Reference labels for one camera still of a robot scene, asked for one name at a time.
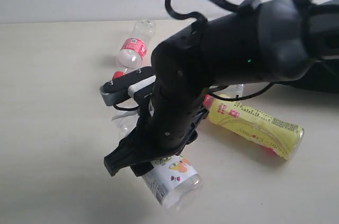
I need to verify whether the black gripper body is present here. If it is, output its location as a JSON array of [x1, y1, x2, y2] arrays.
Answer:
[[119, 78, 206, 165]]

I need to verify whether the white bottle fruit label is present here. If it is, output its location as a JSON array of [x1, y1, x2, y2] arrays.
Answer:
[[142, 155, 202, 212]]

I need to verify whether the white bottle green leaf label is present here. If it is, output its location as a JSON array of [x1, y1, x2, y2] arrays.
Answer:
[[210, 84, 244, 98]]

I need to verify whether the yellow label bottle red cap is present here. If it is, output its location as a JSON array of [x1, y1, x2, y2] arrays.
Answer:
[[204, 95, 305, 160]]

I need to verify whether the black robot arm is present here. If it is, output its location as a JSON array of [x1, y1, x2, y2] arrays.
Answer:
[[101, 0, 338, 176]]

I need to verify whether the clear bottle red label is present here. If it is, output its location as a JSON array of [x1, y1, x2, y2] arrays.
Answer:
[[113, 20, 156, 79]]

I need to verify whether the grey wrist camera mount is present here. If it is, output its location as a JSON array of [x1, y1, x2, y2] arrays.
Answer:
[[100, 66, 155, 106]]

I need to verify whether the black cable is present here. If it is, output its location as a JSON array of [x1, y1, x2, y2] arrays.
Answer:
[[164, 0, 239, 21]]

